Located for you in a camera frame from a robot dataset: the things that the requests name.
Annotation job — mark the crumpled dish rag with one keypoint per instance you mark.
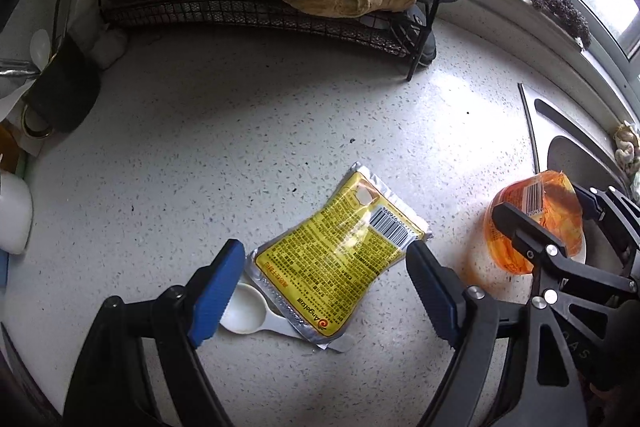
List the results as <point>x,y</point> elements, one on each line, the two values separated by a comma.
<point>627,149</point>

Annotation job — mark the yellow foil packet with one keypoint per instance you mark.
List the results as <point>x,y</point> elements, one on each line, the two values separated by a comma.
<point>340,252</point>

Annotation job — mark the dried lavender bunch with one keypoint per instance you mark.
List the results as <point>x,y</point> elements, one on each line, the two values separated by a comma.
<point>560,9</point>

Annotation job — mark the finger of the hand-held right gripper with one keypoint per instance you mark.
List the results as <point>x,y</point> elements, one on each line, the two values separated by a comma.
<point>530,239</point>
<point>612,217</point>

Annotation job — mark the white sugar pot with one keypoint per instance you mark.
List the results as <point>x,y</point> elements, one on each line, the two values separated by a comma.
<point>12,212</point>

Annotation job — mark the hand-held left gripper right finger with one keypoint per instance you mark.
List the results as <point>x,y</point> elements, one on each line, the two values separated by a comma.
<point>432,292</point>

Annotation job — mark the orange jelly cup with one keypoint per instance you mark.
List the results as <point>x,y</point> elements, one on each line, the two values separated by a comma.
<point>565,212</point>

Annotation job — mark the black mug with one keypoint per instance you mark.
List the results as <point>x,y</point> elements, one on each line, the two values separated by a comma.
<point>65,87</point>

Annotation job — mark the white plastic measuring spoon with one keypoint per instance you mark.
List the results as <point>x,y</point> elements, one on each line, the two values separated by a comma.
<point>245,314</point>

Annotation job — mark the stainless steel sink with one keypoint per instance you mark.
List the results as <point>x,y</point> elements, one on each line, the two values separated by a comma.
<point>570,152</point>

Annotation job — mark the blue trivet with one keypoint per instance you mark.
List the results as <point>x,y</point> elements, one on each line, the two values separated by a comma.
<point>2,272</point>

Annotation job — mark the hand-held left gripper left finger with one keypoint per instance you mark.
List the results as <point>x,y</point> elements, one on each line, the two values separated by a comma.
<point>217,292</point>

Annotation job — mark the metal utensil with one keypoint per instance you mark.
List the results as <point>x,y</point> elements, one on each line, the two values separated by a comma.
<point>15,69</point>

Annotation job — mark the white serving spoon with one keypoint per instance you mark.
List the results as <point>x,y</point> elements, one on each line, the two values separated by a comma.
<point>40,47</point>

